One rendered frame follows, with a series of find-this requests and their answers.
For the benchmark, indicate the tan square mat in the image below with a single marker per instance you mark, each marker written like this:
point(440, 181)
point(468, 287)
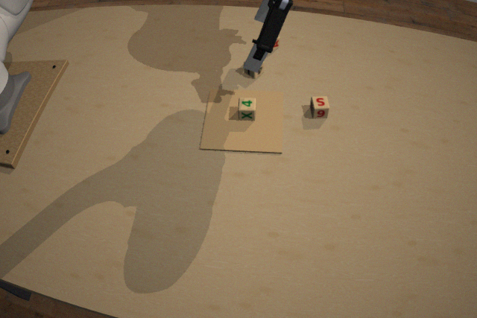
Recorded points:
point(224, 131)

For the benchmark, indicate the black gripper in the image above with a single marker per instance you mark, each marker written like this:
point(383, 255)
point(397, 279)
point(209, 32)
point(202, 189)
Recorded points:
point(272, 13)

